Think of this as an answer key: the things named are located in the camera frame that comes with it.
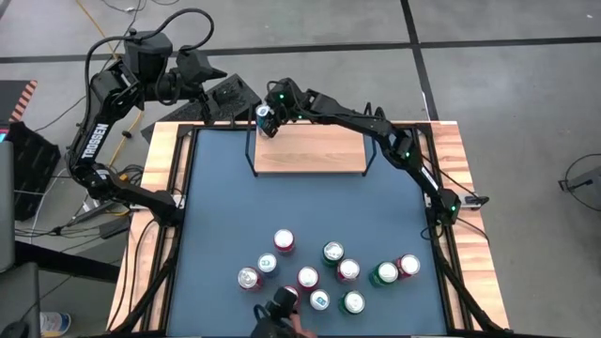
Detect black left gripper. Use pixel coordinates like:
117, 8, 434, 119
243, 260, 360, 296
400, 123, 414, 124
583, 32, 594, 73
176, 45, 229, 125

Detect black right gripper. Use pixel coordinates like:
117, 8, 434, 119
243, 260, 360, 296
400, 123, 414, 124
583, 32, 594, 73
262, 77, 314, 141

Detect blue sugarfree Red Bull can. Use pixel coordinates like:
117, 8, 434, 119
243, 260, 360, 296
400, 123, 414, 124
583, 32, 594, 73
308, 287, 331, 312
254, 102, 274, 138
256, 252, 279, 278

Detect green Sprite can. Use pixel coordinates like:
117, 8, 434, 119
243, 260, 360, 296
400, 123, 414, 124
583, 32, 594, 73
320, 239, 347, 268
367, 260, 400, 288
337, 289, 367, 316

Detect blue table mat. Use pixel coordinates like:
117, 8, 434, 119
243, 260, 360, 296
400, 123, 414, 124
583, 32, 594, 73
166, 127, 450, 337

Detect black power adapter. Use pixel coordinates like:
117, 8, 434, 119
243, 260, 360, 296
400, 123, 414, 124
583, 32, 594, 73
98, 218, 131, 239

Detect red Star Wars Coca-Cola can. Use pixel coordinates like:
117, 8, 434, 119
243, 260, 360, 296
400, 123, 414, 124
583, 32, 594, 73
335, 257, 362, 284

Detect grey power strip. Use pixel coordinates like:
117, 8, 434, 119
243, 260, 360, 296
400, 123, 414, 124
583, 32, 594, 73
69, 199, 137, 226

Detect black plastic crate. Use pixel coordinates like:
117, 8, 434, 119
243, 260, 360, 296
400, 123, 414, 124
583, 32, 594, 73
8, 120, 63, 223

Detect black panel with orange stripes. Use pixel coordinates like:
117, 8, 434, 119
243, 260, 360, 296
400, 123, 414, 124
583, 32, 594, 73
0, 78, 39, 126

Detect black floor beam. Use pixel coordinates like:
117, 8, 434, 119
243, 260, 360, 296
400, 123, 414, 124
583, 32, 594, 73
13, 239, 122, 284

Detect grey cabinet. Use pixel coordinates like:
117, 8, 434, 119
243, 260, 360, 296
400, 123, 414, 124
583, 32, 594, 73
0, 139, 16, 274

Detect white and blue container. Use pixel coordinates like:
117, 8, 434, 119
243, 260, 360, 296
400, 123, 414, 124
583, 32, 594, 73
39, 311, 72, 338

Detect wooden shelf with black frame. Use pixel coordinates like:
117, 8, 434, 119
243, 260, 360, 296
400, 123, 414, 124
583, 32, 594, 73
242, 103, 379, 179

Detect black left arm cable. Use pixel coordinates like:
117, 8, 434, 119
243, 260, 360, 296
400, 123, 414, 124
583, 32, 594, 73
83, 7, 216, 118

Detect yellow floor cable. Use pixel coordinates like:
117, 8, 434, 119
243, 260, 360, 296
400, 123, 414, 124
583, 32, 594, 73
74, 0, 145, 170

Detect white power cable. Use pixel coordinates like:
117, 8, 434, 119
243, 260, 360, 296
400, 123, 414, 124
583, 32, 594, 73
32, 163, 98, 222

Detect black floor cable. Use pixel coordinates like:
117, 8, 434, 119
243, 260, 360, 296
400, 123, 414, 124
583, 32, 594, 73
32, 0, 182, 133

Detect black aluminium table frame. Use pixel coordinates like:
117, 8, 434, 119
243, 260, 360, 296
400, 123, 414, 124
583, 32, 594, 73
105, 120, 513, 338

